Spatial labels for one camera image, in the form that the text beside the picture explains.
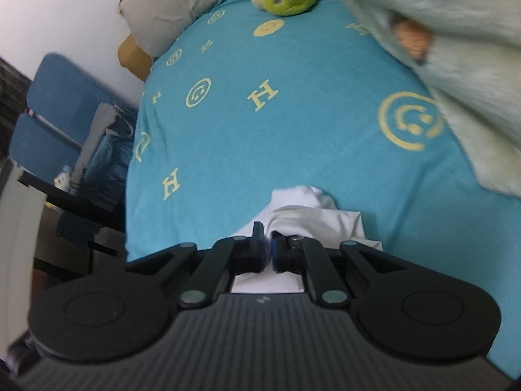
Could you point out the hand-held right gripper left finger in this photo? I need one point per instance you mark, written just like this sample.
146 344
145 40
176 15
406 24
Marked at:
256 252

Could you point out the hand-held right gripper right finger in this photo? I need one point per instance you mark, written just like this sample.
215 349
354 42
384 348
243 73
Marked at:
276 252

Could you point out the white polo shirt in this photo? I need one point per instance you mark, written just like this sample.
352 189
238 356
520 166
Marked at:
313 220

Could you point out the teal printed bed sheet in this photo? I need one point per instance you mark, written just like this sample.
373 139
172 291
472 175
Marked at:
293 138

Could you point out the blue quilted bag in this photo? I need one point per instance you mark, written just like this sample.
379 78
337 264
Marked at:
110 163

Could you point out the dark side table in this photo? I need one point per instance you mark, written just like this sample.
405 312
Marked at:
77 220

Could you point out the grey cloth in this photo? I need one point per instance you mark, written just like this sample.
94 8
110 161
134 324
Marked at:
95 130

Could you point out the small white plush toy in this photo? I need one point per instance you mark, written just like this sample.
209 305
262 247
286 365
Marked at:
63 178

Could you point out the brown headboard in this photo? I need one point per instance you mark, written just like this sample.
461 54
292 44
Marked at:
132 59

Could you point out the white board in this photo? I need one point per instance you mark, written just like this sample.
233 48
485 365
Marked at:
20 244

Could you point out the blue folding chair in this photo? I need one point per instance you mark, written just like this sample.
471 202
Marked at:
65 85
36 146

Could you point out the grey pillow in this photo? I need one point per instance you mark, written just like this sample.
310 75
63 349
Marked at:
175 12

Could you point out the pale green printed fleece blanket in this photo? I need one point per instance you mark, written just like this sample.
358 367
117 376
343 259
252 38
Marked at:
468 49

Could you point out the dark window grille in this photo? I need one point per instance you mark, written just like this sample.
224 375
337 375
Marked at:
10 102

